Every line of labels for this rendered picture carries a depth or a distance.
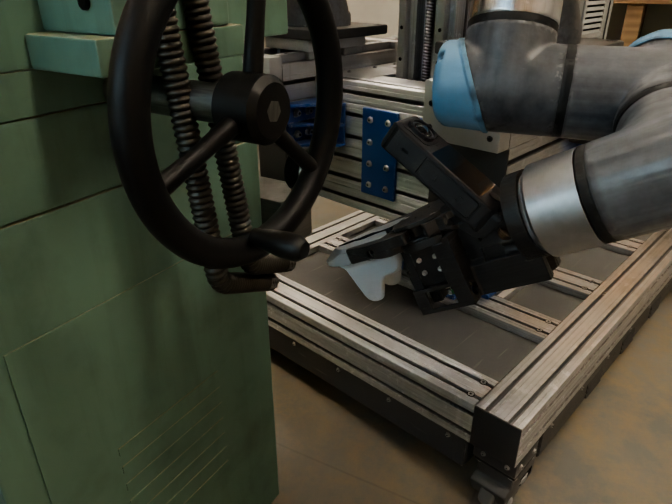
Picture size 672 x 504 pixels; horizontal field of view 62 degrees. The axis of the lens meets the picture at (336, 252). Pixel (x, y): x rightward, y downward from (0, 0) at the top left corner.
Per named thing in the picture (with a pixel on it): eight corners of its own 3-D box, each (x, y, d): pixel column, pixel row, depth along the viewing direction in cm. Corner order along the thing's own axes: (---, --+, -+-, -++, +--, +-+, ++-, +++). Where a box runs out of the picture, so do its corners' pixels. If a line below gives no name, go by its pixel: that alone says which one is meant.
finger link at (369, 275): (333, 316, 55) (410, 297, 49) (307, 262, 54) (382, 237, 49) (349, 302, 58) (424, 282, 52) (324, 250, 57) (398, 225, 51)
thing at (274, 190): (284, 252, 84) (282, 202, 81) (222, 234, 90) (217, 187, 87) (315, 232, 91) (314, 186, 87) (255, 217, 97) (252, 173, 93)
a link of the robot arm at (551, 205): (563, 161, 38) (585, 134, 44) (500, 183, 40) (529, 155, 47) (603, 260, 39) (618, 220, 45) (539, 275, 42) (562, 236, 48)
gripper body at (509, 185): (414, 318, 49) (549, 290, 42) (374, 230, 48) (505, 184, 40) (446, 281, 55) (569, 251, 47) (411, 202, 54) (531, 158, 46)
